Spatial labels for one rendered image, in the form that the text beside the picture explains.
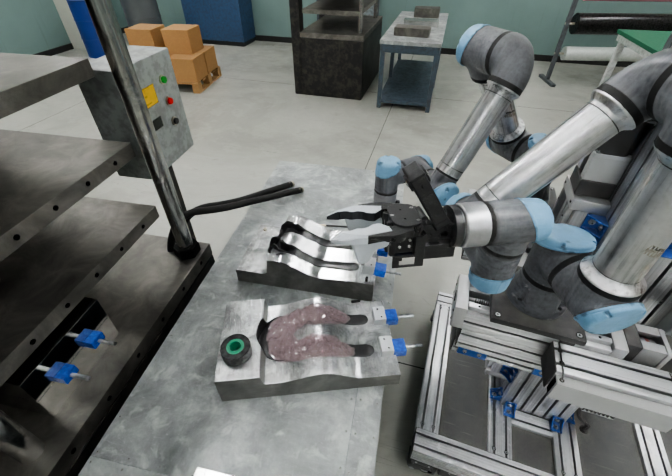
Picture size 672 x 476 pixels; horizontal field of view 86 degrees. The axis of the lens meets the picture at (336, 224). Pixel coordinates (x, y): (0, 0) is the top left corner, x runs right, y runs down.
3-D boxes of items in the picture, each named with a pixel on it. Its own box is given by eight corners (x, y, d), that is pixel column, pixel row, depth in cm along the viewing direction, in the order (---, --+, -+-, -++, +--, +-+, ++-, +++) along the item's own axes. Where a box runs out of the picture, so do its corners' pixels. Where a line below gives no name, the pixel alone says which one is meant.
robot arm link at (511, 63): (564, 53, 92) (454, 211, 111) (528, 43, 100) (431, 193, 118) (545, 32, 85) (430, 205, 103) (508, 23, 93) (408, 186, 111)
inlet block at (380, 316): (410, 313, 120) (412, 303, 117) (414, 326, 116) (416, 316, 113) (371, 317, 119) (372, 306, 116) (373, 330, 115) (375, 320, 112)
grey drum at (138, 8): (168, 46, 708) (154, -7, 652) (171, 53, 666) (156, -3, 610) (136, 49, 689) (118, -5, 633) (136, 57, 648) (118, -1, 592)
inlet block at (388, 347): (419, 342, 112) (421, 332, 108) (423, 357, 108) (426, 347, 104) (377, 346, 111) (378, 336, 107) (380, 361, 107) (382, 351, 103)
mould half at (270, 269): (379, 251, 147) (382, 225, 138) (371, 301, 127) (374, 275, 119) (262, 235, 155) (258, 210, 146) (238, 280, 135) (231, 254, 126)
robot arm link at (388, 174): (408, 162, 110) (384, 168, 107) (404, 192, 117) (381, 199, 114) (394, 151, 115) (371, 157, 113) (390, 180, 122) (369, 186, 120)
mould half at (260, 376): (381, 310, 125) (383, 289, 118) (398, 383, 105) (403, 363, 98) (233, 322, 121) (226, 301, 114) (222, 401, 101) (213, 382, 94)
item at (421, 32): (439, 68, 595) (450, 4, 537) (430, 113, 454) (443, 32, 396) (396, 65, 610) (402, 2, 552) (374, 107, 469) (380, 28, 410)
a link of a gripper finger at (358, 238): (338, 276, 55) (392, 261, 58) (338, 244, 52) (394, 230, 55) (331, 264, 57) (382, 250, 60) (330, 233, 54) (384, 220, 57)
